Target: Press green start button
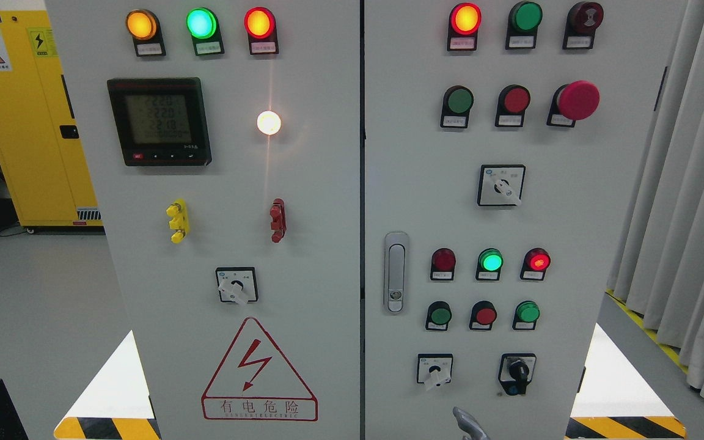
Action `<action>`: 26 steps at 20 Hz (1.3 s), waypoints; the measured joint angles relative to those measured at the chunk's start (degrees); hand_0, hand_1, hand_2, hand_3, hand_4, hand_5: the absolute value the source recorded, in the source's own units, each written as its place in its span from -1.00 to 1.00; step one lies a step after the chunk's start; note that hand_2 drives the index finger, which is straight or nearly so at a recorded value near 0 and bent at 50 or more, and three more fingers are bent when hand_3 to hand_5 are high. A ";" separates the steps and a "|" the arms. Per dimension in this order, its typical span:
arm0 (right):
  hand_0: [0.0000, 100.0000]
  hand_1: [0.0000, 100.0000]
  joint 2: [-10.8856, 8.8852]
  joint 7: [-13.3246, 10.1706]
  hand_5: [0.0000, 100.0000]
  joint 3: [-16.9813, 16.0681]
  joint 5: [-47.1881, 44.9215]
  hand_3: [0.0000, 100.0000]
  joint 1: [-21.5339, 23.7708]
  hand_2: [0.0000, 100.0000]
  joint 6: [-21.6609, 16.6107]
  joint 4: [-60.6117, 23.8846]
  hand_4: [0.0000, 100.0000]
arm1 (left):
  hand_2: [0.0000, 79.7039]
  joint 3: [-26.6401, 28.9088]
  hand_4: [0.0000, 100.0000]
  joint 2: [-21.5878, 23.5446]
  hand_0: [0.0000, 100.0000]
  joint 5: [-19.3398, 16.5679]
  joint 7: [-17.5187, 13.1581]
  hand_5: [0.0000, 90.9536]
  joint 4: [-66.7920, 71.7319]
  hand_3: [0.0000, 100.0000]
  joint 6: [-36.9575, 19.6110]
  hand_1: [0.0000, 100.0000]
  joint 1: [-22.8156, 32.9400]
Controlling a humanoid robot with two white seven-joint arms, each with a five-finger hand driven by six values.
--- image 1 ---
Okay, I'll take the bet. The white selector switch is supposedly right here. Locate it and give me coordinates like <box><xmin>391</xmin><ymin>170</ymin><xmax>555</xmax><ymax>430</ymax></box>
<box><xmin>416</xmin><ymin>353</ymin><xmax>453</xmax><ymax>391</ymax></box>
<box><xmin>215</xmin><ymin>266</ymin><xmax>259</xmax><ymax>304</ymax></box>

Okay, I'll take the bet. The yellow indicator lamp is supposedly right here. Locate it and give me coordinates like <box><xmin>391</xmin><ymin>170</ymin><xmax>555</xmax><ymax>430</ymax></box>
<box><xmin>126</xmin><ymin>9</ymin><xmax>158</xmax><ymax>41</ymax></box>

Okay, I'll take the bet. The lit green indicator lamp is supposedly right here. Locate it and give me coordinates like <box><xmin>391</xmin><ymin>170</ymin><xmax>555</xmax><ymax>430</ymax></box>
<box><xmin>185</xmin><ymin>7</ymin><xmax>218</xmax><ymax>40</ymax></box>

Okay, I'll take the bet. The small green push button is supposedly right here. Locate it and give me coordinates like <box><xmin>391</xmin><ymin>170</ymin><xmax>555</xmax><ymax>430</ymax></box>
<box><xmin>425</xmin><ymin>301</ymin><xmax>452</xmax><ymax>331</ymax></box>

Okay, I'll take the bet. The silver door handle lock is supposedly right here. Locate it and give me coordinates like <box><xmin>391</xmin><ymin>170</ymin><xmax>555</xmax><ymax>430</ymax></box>
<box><xmin>383</xmin><ymin>231</ymin><xmax>409</xmax><ymax>313</ymax></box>

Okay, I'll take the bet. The lower white selector switch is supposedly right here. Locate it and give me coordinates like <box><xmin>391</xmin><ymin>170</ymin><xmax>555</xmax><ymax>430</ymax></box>
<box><xmin>416</xmin><ymin>353</ymin><xmax>453</xmax><ymax>391</ymax></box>

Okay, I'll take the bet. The lit red indicator lamp left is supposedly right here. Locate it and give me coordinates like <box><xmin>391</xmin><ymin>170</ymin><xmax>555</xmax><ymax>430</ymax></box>
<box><xmin>244</xmin><ymin>7</ymin><xmax>276</xmax><ymax>40</ymax></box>

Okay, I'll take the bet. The black digital power meter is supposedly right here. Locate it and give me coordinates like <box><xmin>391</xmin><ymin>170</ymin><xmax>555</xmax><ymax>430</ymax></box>
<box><xmin>107</xmin><ymin>77</ymin><xmax>212</xmax><ymax>166</ymax></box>

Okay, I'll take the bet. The red terminal socket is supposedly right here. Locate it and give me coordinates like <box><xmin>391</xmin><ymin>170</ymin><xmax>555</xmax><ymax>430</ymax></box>
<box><xmin>269</xmin><ymin>198</ymin><xmax>286</xmax><ymax>243</ymax></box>

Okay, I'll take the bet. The lit red lamp right door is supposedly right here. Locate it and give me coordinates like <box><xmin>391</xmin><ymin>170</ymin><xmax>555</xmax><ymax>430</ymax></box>
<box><xmin>449</xmin><ymin>2</ymin><xmax>482</xmax><ymax>36</ymax></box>

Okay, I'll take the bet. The red electrical danger sticker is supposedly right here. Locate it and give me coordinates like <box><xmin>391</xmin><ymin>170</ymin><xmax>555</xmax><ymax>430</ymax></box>
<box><xmin>201</xmin><ymin>317</ymin><xmax>318</xmax><ymax>422</ymax></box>

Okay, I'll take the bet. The dark red buzzer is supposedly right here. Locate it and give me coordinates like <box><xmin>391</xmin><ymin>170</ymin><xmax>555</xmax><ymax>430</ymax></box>
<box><xmin>568</xmin><ymin>2</ymin><xmax>604</xmax><ymax>34</ymax></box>

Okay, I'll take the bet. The grey curtain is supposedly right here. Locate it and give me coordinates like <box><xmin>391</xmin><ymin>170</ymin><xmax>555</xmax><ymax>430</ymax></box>
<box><xmin>608</xmin><ymin>1</ymin><xmax>704</xmax><ymax>398</ymax></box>

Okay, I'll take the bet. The yellow terminal socket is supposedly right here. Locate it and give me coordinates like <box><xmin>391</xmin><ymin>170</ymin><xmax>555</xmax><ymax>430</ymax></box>
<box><xmin>166</xmin><ymin>199</ymin><xmax>190</xmax><ymax>243</ymax></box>

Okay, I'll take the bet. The white lit indicator lamp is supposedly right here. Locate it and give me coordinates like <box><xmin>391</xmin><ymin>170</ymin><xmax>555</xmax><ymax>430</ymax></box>
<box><xmin>256</xmin><ymin>110</ymin><xmax>282</xmax><ymax>136</ymax></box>

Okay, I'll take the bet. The yellow safety cabinet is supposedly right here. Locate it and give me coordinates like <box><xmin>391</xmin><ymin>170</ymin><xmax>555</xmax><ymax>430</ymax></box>
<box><xmin>0</xmin><ymin>10</ymin><xmax>101</xmax><ymax>229</ymax></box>

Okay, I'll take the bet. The black knob selector switch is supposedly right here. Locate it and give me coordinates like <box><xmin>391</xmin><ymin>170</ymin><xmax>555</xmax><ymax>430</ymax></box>
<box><xmin>497</xmin><ymin>353</ymin><xmax>537</xmax><ymax>396</ymax></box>

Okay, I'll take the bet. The small lit red lamp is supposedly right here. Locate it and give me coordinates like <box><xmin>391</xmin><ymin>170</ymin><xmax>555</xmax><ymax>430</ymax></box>
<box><xmin>523</xmin><ymin>247</ymin><xmax>551</xmax><ymax>273</ymax></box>

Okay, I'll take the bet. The red stop push button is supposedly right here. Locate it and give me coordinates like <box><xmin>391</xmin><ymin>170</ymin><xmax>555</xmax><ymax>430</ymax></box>
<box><xmin>498</xmin><ymin>84</ymin><xmax>530</xmax><ymax>114</ymax></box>

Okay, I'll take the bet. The small red push button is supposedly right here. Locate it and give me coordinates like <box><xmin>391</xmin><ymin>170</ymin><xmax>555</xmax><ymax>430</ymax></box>
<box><xmin>469</xmin><ymin>301</ymin><xmax>497</xmax><ymax>331</ymax></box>

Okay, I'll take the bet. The red emergency stop mushroom button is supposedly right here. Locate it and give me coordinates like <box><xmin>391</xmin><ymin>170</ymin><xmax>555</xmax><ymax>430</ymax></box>
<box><xmin>555</xmin><ymin>80</ymin><xmax>600</xmax><ymax>120</ymax></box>

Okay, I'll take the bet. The upper right selector switch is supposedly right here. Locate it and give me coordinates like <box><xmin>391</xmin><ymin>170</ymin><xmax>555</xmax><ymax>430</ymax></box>
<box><xmin>477</xmin><ymin>164</ymin><xmax>526</xmax><ymax>207</ymax></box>

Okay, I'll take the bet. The dark green indicator lamp top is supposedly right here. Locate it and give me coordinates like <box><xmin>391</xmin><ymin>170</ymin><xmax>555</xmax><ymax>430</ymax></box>
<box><xmin>508</xmin><ymin>1</ymin><xmax>543</xmax><ymax>34</ymax></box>

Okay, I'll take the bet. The left white selector switch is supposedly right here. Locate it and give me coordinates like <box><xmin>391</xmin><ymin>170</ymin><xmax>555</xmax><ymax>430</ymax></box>
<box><xmin>215</xmin><ymin>266</ymin><xmax>259</xmax><ymax>304</ymax></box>

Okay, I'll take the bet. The small bright green button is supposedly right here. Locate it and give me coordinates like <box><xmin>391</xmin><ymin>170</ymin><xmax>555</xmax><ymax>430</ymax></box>
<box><xmin>513</xmin><ymin>301</ymin><xmax>540</xmax><ymax>328</ymax></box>

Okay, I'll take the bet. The grey electrical cabinet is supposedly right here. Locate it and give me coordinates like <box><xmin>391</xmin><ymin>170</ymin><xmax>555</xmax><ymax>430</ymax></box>
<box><xmin>45</xmin><ymin>0</ymin><xmax>689</xmax><ymax>440</ymax></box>

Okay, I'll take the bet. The small lit green lamp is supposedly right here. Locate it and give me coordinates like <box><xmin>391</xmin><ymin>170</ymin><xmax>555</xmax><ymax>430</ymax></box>
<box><xmin>478</xmin><ymin>248</ymin><xmax>504</xmax><ymax>273</ymax></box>

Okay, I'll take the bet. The dark red small lamp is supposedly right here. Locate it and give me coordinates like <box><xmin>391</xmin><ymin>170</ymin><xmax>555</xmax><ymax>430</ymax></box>
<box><xmin>431</xmin><ymin>247</ymin><xmax>457</xmax><ymax>272</ymax></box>

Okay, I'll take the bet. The green start push button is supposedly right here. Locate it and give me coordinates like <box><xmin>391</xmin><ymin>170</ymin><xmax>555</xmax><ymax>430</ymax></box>
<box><xmin>442</xmin><ymin>84</ymin><xmax>474</xmax><ymax>115</ymax></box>

